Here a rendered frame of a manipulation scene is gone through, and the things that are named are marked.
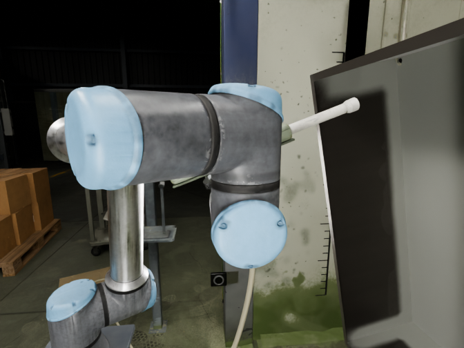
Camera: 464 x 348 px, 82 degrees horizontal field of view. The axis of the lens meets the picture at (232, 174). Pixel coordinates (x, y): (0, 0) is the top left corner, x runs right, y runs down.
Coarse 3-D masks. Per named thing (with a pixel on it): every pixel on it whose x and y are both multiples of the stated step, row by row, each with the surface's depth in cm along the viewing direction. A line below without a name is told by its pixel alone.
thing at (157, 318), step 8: (144, 184) 171; (152, 184) 172; (144, 192) 172; (152, 192) 172; (152, 200) 174; (152, 208) 174; (152, 216) 176; (152, 224) 177; (152, 248) 180; (152, 256) 181; (152, 264) 182; (152, 272) 183; (160, 288) 190; (160, 296) 189; (160, 304) 189; (160, 312) 190; (160, 320) 191; (160, 328) 192
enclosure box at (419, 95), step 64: (384, 64) 101; (448, 64) 82; (320, 128) 102; (384, 128) 106; (448, 128) 87; (384, 192) 112; (448, 192) 93; (384, 256) 118; (448, 256) 99; (384, 320) 125; (448, 320) 106
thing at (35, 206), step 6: (48, 198) 354; (36, 204) 324; (42, 204) 336; (48, 204) 353; (36, 210) 325; (42, 210) 335; (48, 210) 352; (36, 216) 327; (42, 216) 335; (48, 216) 352; (36, 222) 328; (42, 222) 334; (48, 222) 351; (36, 228) 329; (42, 228) 333
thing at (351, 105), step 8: (344, 104) 64; (352, 104) 64; (328, 112) 64; (336, 112) 64; (344, 112) 64; (304, 120) 64; (312, 120) 64; (320, 120) 64; (288, 128) 63; (296, 128) 64; (304, 128) 65; (288, 136) 63; (200, 176) 63; (176, 184) 64
